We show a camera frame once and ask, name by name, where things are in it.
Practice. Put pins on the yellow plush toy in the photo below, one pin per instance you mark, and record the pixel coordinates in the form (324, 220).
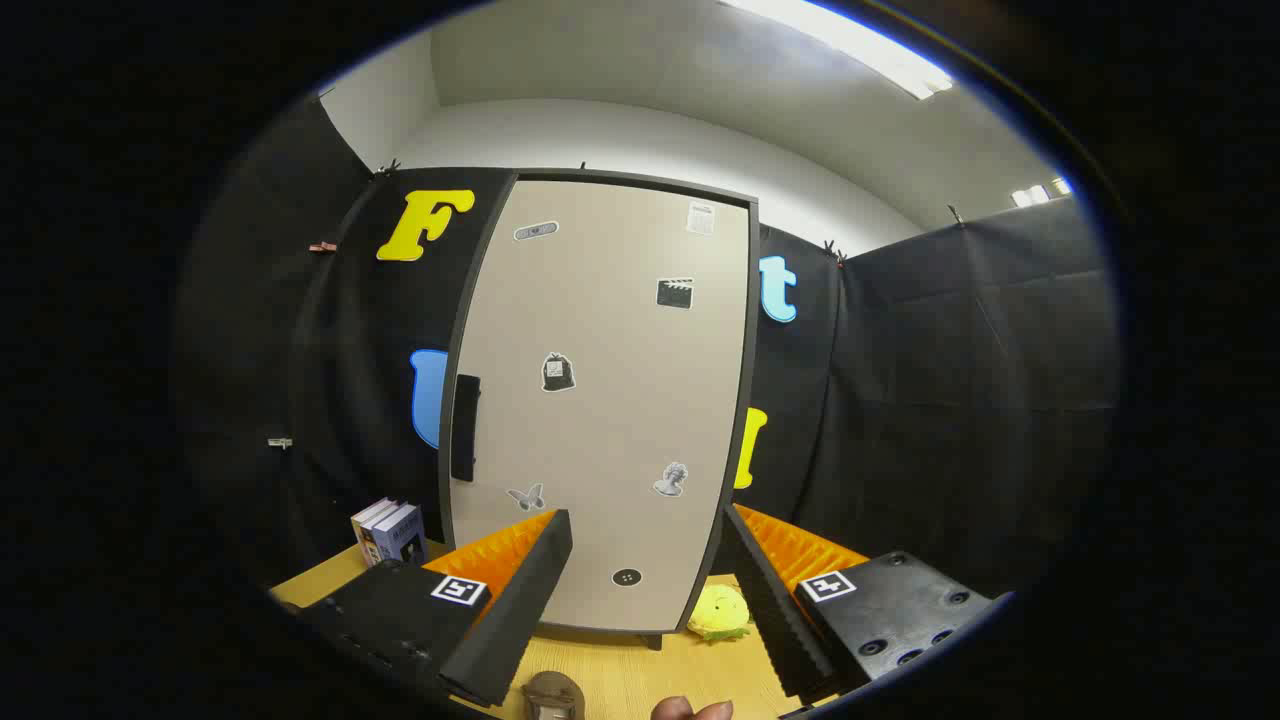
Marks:
(718, 612)

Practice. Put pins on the grey shoe cabinet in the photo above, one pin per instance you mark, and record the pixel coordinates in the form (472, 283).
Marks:
(752, 330)

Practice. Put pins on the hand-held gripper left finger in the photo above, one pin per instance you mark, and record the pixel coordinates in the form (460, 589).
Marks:
(520, 600)

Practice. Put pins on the white cover book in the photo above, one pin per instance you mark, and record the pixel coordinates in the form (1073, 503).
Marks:
(362, 523)

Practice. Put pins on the brown fuzzy shoe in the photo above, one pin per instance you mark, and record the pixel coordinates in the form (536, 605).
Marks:
(553, 697)

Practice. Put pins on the beige shoe cabinet door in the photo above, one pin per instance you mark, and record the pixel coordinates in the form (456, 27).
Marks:
(610, 400)

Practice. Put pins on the black backdrop cloth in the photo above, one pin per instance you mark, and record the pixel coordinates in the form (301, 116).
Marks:
(900, 400)

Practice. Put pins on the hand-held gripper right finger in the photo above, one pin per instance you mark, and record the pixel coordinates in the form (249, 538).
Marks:
(775, 610)

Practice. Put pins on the blue cover book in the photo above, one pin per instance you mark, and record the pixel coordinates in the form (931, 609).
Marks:
(402, 535)

